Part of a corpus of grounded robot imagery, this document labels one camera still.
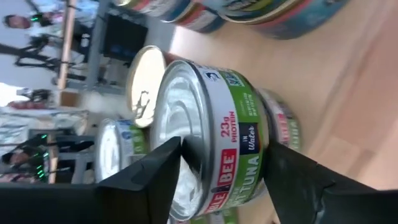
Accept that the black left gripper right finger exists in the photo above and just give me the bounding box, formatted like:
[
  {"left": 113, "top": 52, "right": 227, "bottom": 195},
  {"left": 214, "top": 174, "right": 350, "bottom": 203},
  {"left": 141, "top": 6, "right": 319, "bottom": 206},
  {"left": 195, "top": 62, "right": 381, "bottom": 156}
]
[{"left": 263, "top": 141, "right": 398, "bottom": 224}]

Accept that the black box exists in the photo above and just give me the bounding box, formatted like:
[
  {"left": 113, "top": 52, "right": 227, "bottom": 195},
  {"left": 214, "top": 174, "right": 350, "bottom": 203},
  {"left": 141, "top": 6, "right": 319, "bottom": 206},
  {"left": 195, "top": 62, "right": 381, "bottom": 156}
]
[{"left": 102, "top": 12, "right": 149, "bottom": 63}]

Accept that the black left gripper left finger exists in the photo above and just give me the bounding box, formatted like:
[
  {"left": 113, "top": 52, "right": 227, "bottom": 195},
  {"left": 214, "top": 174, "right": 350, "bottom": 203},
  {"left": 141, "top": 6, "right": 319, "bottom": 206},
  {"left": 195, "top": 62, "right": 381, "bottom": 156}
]
[{"left": 0, "top": 136, "right": 183, "bottom": 224}]

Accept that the green label tuna can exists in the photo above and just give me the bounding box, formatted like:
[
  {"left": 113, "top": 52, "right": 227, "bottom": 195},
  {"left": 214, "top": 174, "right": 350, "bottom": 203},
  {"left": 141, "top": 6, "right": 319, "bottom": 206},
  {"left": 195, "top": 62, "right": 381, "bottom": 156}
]
[
  {"left": 257, "top": 88, "right": 302, "bottom": 154},
  {"left": 149, "top": 58, "right": 271, "bottom": 222},
  {"left": 94, "top": 118, "right": 149, "bottom": 184}
]

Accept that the person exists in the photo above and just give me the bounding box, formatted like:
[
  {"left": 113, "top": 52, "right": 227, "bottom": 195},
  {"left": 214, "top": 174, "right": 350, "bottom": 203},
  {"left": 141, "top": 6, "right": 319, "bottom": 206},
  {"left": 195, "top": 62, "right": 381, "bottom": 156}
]
[
  {"left": 2, "top": 0, "right": 100, "bottom": 40},
  {"left": 0, "top": 149, "right": 32, "bottom": 175}
]

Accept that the wooden shelf board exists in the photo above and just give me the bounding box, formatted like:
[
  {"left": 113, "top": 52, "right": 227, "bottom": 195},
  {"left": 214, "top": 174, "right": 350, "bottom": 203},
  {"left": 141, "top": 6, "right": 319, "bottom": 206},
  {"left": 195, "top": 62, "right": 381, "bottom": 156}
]
[{"left": 169, "top": 0, "right": 398, "bottom": 224}]

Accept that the white cloth cover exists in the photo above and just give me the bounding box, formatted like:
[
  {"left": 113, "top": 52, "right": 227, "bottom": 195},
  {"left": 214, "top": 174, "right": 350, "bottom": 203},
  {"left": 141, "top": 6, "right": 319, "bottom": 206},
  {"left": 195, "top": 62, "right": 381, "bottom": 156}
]
[{"left": 0, "top": 107, "right": 90, "bottom": 138}]

